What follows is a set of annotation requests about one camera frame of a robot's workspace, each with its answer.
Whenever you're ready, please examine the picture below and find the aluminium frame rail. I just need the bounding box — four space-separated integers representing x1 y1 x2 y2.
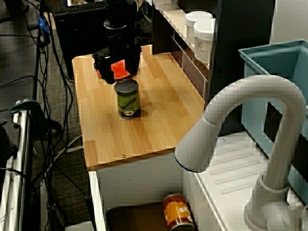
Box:
0 105 33 231

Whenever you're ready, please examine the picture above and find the black hutch side panel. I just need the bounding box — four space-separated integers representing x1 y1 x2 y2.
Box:
151 7 173 55

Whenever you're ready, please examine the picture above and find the brown cardboard sheet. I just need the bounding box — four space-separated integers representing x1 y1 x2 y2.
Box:
106 202 169 231

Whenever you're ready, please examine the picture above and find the black cable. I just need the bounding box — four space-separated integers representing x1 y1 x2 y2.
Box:
0 167 27 180
0 76 39 89

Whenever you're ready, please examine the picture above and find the white lidded jar plain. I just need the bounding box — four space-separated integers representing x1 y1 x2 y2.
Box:
184 11 214 45

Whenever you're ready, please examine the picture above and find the black bracket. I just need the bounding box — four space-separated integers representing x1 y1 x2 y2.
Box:
0 121 19 169

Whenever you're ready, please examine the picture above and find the white sink unit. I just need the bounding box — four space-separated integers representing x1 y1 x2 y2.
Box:
88 131 308 231

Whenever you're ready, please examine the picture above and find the teal plastic bin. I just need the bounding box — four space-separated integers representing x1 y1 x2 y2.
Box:
238 40 308 205

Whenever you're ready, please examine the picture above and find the orange red round plate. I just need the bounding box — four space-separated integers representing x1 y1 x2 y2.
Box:
95 60 132 80

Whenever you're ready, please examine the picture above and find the dark grey hutch post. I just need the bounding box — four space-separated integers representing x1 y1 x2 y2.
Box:
208 0 276 137

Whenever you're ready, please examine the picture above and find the black wire mesh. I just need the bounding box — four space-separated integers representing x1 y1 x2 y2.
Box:
137 0 153 48

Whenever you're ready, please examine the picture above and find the white cable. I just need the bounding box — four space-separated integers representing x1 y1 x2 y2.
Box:
33 134 84 183

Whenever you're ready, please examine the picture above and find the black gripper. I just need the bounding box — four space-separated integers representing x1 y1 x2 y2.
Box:
92 26 142 85

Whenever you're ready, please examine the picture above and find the orange label soup can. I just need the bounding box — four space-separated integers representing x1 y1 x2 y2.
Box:
161 193 195 231

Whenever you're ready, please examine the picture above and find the light wooden shelf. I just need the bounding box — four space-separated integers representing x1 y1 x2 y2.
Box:
144 0 212 72

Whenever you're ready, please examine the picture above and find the dark tile backsplash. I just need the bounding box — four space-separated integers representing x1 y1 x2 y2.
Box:
169 35 209 100

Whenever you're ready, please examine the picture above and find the black computer tower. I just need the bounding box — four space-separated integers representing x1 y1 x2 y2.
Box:
52 2 109 80

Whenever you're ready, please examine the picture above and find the green label tin can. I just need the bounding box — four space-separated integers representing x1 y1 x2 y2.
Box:
114 79 141 120

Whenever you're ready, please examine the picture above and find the white lidded jar printed label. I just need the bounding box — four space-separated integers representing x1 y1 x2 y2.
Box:
193 18 217 65

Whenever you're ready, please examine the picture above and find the white curved faucet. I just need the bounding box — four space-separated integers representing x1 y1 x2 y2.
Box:
174 75 308 231

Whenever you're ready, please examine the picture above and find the black rod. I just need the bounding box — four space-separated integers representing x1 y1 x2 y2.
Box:
84 196 97 231

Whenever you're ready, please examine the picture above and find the blue cable plug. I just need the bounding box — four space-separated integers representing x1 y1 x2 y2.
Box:
38 15 51 37

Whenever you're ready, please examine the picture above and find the white storage jar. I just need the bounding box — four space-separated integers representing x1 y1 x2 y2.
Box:
154 0 179 12

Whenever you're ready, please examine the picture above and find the green clamp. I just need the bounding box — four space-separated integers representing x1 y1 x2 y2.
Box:
9 99 48 138

